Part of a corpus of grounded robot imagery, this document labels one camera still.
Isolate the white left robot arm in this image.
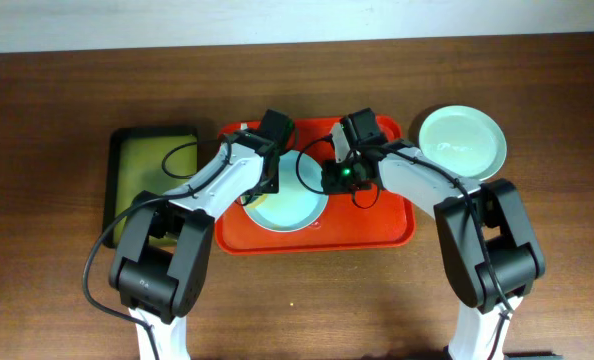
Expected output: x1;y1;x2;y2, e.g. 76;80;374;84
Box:
109;128;291;359

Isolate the black tray with green water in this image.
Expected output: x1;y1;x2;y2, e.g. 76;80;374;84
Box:
102;125;197;227

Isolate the red plastic tray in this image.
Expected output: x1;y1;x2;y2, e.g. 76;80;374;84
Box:
213;115;417;256

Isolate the green plate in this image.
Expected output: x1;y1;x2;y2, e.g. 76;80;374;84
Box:
418;105;507;180

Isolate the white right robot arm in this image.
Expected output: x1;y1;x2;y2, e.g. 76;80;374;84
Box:
327;121;546;359

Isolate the light blue plate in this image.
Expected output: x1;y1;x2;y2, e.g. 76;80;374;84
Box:
244;150;328;232

